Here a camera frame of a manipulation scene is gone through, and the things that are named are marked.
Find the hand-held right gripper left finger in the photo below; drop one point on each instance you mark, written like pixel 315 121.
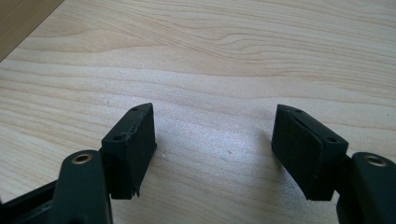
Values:
pixel 132 146

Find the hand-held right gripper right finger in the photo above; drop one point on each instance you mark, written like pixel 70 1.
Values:
pixel 303 149

